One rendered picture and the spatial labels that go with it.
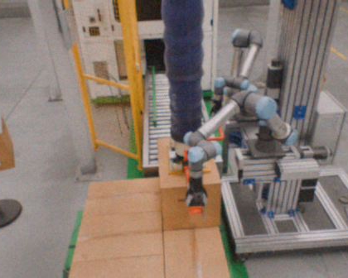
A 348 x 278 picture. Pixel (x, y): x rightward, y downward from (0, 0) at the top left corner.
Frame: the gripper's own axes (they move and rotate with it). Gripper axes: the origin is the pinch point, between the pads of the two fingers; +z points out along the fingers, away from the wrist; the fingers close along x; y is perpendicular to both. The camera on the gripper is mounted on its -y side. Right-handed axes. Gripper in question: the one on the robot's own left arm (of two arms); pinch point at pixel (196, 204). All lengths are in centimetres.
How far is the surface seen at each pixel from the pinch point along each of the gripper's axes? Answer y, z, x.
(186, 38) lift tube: 49, -77, 0
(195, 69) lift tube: 51, -58, -5
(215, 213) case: 32, 41, -17
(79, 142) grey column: 167, 62, 106
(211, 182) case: 32.9, 13.0, -13.4
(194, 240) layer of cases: 20, 53, 0
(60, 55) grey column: 167, -33, 105
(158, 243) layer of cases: 20, 53, 24
